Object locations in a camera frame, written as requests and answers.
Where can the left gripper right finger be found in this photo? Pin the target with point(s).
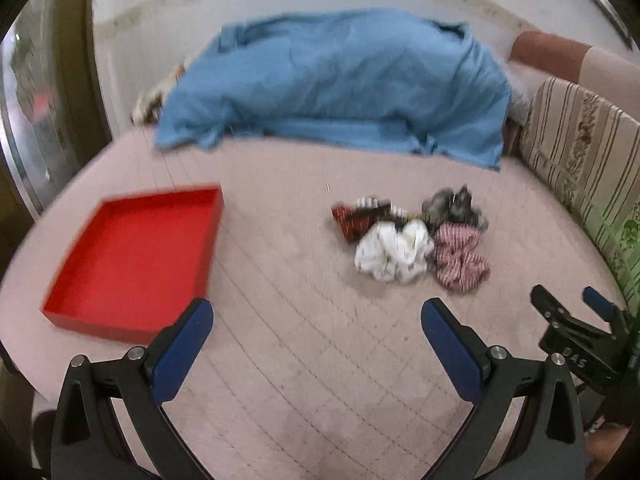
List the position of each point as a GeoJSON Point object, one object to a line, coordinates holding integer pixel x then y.
{"type": "Point", "coordinates": [547, 441]}

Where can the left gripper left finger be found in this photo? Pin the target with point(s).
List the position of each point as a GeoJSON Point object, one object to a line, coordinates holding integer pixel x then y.
{"type": "Point", "coordinates": [88, 442]}

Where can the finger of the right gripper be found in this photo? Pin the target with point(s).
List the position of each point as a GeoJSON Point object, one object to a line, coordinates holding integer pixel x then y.
{"type": "Point", "coordinates": [599, 304]}
{"type": "Point", "coordinates": [550, 307]}

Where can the red white checkered scrunchie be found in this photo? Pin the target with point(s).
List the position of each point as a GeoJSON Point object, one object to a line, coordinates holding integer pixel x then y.
{"type": "Point", "coordinates": [458, 266]}

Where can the grey black sheer scrunchie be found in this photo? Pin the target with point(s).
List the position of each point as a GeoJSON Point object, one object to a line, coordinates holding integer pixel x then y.
{"type": "Point", "coordinates": [450, 206]}

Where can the white floral scrunchie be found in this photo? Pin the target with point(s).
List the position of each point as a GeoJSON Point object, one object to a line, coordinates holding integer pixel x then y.
{"type": "Point", "coordinates": [392, 255]}

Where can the red polka dot bow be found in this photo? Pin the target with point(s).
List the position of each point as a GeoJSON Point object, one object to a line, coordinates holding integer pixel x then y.
{"type": "Point", "coordinates": [355, 221]}

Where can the person's right hand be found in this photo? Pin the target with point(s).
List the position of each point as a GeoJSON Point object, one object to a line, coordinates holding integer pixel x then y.
{"type": "Point", "coordinates": [602, 445]}

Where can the striped floral cushion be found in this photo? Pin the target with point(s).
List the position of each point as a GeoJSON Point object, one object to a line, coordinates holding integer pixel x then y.
{"type": "Point", "coordinates": [586, 150]}

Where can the red shallow tray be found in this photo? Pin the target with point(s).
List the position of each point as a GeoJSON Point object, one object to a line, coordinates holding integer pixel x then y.
{"type": "Point", "coordinates": [136, 264]}

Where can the brown pink pillow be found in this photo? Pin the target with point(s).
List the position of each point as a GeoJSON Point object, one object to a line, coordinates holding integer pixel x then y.
{"type": "Point", "coordinates": [600, 71]}

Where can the pink quilted mattress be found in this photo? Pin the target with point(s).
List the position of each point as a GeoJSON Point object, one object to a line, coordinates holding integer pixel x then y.
{"type": "Point", "coordinates": [313, 370]}

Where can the blue bed sheet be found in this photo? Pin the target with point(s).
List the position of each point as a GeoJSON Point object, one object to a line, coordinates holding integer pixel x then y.
{"type": "Point", "coordinates": [375, 79]}

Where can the brown wooden glass door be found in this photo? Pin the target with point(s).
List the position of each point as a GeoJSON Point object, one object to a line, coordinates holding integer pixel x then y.
{"type": "Point", "coordinates": [53, 119]}

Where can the patterned blanket under sheet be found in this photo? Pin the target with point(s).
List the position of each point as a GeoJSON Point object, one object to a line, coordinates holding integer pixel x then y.
{"type": "Point", "coordinates": [150, 102]}

